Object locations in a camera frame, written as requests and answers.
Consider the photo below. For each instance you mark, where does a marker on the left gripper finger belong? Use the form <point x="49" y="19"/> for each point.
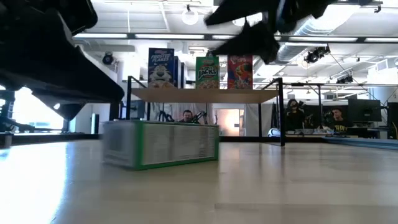
<point x="90" y="84"/>
<point x="66" y="107"/>

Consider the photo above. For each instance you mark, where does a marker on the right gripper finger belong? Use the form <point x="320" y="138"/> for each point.
<point x="245" y="9"/>
<point x="258" y="40"/>

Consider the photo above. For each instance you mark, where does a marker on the red Froot Loops cereal box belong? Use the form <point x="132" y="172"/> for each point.
<point x="240" y="76"/>

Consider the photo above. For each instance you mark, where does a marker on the green Apple Jacks cereal box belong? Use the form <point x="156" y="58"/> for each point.
<point x="174" y="144"/>
<point x="207" y="74"/>

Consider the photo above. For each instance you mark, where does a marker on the blue Frosted Flakes cereal box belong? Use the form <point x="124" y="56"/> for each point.
<point x="180" y="74"/>
<point x="161" y="71"/>

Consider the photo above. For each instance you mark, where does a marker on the black-framed wooden shelf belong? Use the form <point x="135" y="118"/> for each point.
<point x="236" y="96"/>

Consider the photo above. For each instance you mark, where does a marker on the large bright window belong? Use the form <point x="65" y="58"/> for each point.
<point x="37" y="115"/>

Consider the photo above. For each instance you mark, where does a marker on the white tower appliance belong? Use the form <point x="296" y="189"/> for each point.
<point x="95" y="124"/>

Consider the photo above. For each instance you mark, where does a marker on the black computer monitor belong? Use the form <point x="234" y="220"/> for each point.
<point x="114" y="110"/>
<point x="138" y="109"/>
<point x="392" y="118"/>
<point x="365" y="110"/>

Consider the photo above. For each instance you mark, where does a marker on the black ceiling spotlight cluster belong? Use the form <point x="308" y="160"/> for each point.
<point x="315" y="56"/>

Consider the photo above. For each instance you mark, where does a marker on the small grey block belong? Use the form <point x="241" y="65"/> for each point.
<point x="6" y="140"/>

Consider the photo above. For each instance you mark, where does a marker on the white ceiling air unit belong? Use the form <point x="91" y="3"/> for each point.
<point x="182" y="46"/>

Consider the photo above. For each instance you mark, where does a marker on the black ceiling hook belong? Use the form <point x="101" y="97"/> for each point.
<point x="378" y="8"/>

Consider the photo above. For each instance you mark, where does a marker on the black track spotlights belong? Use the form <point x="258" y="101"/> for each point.
<point x="343" y="80"/>

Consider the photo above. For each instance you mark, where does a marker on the white hanging curtain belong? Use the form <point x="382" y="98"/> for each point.
<point x="252" y="121"/>

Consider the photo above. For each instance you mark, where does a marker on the long linear ceiling light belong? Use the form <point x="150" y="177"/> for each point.
<point x="168" y="36"/>

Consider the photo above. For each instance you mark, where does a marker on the person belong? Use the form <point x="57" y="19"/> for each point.
<point x="339" y="121"/>
<point x="293" y="118"/>
<point x="187" y="115"/>

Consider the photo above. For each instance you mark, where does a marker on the white ceiling vent box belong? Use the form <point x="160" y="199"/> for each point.
<point x="382" y="65"/>

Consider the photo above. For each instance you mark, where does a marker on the blue mat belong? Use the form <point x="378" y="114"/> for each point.
<point x="373" y="143"/>

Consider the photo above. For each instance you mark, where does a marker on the grey spiral ceiling duct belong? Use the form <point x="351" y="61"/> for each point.
<point x="295" y="40"/>

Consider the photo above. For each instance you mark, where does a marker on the black dome ceiling camera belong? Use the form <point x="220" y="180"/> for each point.
<point x="108" y="59"/>
<point x="211" y="53"/>

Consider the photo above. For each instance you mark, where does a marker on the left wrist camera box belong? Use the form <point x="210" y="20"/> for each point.
<point x="81" y="15"/>

